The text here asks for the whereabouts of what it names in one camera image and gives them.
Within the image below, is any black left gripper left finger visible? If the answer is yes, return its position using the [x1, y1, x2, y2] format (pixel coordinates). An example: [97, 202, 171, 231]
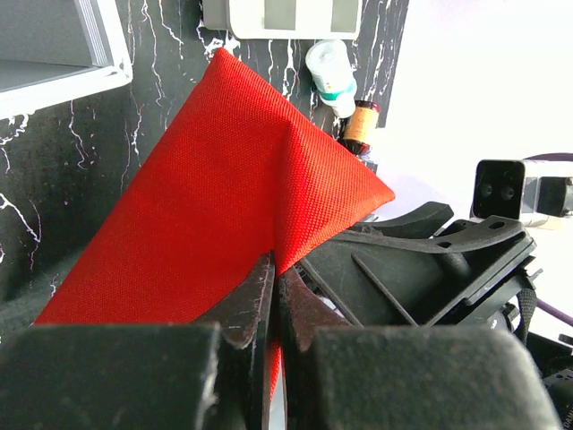
[1, 254, 275, 429]

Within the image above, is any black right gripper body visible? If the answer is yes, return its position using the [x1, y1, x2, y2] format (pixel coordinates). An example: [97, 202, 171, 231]
[296, 202, 572, 428]

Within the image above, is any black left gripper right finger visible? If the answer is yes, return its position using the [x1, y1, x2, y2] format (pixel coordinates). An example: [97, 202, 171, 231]
[278, 270, 560, 429]

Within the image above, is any red first aid kit pouch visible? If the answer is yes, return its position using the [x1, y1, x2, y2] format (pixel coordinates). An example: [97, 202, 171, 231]
[34, 47, 397, 404]

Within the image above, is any grey open medicine case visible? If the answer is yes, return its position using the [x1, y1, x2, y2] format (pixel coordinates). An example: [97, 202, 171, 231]
[1, 1, 133, 119]

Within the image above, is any brown glass bottle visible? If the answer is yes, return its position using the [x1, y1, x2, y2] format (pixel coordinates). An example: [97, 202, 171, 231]
[338, 100, 381, 156]

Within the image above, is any white dropper bottle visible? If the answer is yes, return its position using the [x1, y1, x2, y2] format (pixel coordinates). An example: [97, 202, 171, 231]
[305, 39, 357, 118]

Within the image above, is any grey divided tray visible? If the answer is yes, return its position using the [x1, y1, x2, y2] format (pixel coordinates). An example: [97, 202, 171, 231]
[202, 0, 363, 40]

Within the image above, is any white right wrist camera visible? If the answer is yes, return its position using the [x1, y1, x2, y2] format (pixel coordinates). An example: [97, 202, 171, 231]
[471, 153, 572, 227]

